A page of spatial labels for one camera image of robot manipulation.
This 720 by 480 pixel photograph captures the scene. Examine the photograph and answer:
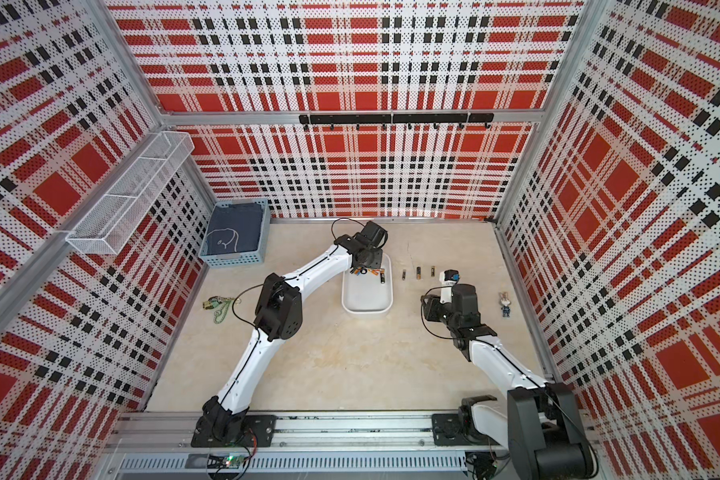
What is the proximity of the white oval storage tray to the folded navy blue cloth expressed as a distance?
378mm

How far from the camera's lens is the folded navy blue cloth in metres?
1.06

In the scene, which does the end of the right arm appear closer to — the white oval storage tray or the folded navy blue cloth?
the white oval storage tray

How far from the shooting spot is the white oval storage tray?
3.03 feet
